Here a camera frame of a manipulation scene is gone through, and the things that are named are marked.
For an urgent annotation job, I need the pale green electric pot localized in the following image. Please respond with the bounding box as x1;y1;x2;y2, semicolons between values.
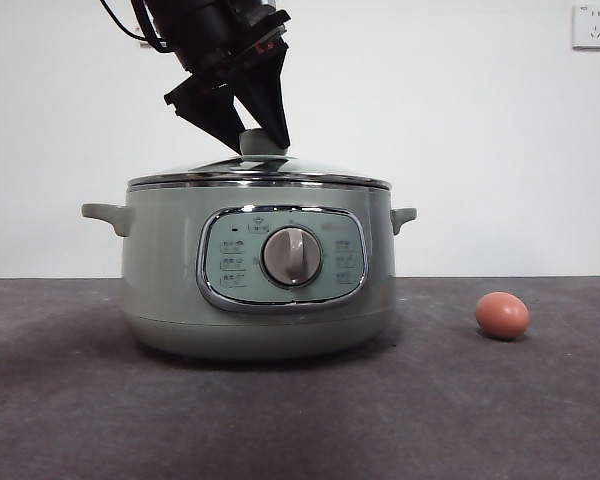
80;181;419;362

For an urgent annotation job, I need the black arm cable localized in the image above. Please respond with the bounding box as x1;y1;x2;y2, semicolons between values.
98;0;167;52

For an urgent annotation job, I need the brown egg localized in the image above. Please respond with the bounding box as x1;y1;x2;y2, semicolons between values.
474;291;532;342

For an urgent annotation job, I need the glass lid with green knob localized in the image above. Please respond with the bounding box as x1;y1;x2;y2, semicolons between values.
128;128;393;189

